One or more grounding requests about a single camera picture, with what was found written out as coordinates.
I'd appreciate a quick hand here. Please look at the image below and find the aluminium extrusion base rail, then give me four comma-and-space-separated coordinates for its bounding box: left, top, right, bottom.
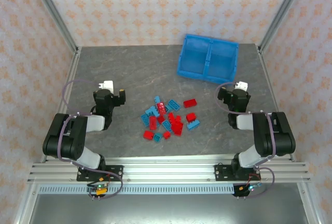
27, 156, 311, 183

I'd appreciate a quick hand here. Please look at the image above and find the right aluminium corner post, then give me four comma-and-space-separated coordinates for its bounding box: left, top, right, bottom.
258, 0, 309, 53

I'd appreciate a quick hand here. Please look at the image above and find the grey slotted cable duct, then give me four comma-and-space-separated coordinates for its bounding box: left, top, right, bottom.
38, 184, 236, 195

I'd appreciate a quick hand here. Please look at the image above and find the aluminium frame bar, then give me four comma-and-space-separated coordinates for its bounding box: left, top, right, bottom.
12, 182, 39, 224
297, 182, 322, 224

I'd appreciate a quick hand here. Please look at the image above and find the left small controller board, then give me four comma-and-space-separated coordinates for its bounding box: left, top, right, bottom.
87, 182, 109, 199

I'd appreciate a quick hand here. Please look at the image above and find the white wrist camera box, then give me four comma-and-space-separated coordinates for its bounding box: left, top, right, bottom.
100, 80, 114, 93
234, 80, 249, 92

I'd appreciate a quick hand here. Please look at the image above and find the blue two-compartment plastic bin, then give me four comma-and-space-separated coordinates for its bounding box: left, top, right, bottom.
176, 34, 239, 85

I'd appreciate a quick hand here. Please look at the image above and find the small controller board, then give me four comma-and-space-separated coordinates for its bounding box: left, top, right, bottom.
87, 182, 109, 199
234, 181, 263, 199

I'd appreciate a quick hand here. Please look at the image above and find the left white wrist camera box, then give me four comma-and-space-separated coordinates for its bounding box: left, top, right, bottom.
100, 80, 114, 93

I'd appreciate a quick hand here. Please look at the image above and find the right lower aluminium frame bar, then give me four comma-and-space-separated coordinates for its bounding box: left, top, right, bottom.
297, 182, 322, 224

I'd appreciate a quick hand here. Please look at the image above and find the aluminium table side rail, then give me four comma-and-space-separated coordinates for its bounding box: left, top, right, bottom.
256, 46, 296, 161
41, 50, 81, 163

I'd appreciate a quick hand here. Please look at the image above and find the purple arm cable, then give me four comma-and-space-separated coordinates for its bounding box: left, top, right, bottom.
216, 82, 275, 199
57, 78, 124, 200

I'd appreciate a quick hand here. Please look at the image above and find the left lower aluminium frame bar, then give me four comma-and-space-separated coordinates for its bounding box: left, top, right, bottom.
12, 182, 39, 224

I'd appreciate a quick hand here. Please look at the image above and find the right small controller board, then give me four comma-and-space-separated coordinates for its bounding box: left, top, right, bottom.
234, 181, 263, 199

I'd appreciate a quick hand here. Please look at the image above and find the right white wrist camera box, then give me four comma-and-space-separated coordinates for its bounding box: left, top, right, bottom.
234, 80, 249, 92

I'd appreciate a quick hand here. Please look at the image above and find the aluminium corner post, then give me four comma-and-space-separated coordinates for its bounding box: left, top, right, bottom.
27, 0, 80, 55
258, 0, 309, 53

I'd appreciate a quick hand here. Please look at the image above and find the right aluminium table side rail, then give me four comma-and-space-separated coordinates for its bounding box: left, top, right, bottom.
256, 46, 296, 161

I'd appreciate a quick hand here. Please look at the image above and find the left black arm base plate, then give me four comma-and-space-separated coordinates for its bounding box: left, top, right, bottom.
76, 165, 125, 183

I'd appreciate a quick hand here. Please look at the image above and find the left aluminium corner post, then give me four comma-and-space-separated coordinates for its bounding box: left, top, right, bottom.
27, 0, 80, 55

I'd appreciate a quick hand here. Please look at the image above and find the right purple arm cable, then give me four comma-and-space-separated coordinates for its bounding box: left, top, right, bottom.
216, 82, 275, 199

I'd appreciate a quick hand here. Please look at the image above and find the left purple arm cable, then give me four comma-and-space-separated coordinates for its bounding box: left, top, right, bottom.
57, 78, 124, 200

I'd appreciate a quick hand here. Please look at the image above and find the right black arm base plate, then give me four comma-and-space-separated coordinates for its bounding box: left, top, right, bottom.
214, 164, 260, 183

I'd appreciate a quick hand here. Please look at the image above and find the left aluminium table side rail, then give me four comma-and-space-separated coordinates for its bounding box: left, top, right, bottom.
41, 50, 81, 163

